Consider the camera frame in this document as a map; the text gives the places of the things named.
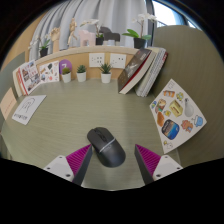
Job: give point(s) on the pink wooden horse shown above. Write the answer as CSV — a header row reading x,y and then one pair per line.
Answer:
x,y
86,37

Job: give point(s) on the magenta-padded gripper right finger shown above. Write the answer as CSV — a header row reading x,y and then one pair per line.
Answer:
x,y
163,166

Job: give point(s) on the red-covered book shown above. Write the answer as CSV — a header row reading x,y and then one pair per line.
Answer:
x,y
20,81

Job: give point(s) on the white picture sticker sheet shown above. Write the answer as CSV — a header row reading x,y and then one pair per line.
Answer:
x,y
49,71

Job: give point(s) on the black wooden horse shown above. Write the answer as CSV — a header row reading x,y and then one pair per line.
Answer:
x,y
111,36

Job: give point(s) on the white mouse pad with drawing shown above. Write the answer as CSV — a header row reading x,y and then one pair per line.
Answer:
x,y
28,110

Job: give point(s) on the small plant in white pot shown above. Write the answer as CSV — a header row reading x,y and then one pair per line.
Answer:
x,y
81,76
66,77
106,77

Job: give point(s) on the grey curtain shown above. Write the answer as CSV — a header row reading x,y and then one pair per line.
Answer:
x,y
113,13

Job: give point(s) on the white orchid in black pot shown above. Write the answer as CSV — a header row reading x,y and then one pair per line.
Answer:
x,y
139,42
99,40
43,52

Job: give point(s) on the magazine with photo cover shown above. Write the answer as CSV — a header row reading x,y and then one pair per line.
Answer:
x,y
30,76

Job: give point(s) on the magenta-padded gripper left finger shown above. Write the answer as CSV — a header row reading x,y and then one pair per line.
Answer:
x,y
63,166

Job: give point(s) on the black computer mouse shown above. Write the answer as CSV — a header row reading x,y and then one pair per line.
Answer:
x,y
106,148

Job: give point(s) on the beige card with red text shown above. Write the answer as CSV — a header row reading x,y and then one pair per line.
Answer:
x,y
8,103

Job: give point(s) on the white wall socket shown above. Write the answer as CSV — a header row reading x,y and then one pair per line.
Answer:
x,y
96,60
118,61

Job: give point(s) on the colourful cartoon sticker sheet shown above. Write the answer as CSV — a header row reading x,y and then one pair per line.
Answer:
x,y
176,115

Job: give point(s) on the black-covered book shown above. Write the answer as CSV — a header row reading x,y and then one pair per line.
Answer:
x,y
133,71

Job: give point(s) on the wooden mannequin figure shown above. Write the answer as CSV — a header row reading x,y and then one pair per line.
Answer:
x,y
72,30

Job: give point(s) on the wooden hand model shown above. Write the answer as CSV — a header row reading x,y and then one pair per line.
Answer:
x,y
55,36

